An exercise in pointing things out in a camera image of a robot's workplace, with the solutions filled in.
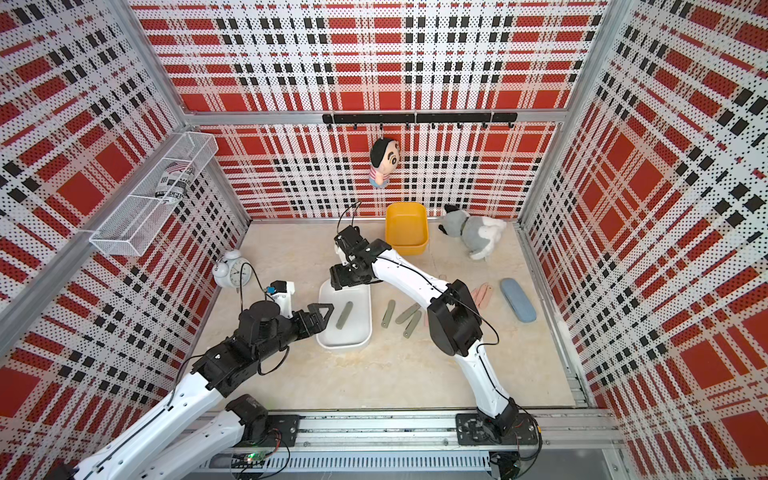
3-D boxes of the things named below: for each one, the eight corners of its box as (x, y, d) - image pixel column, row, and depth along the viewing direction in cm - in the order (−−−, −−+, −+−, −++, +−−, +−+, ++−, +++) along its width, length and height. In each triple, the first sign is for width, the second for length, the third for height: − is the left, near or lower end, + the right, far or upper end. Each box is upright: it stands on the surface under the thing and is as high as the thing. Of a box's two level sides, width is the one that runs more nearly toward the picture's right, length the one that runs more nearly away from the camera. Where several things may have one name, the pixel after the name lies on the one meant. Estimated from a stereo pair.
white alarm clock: (227, 291, 103) (208, 270, 93) (247, 270, 109) (231, 247, 99) (238, 296, 101) (220, 275, 92) (258, 274, 107) (243, 252, 98)
